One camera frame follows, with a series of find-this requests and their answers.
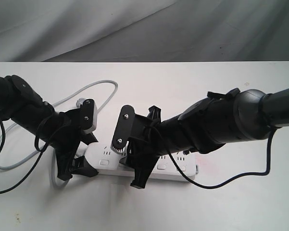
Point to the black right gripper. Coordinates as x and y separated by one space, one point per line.
145 137

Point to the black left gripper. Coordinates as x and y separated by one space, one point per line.
63 132

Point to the white five-outlet power strip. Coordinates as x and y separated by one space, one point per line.
106 161

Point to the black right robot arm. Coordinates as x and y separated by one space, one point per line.
204 127

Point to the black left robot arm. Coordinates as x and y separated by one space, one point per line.
21 104

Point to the grey backdrop cloth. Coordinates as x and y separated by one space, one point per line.
144 30

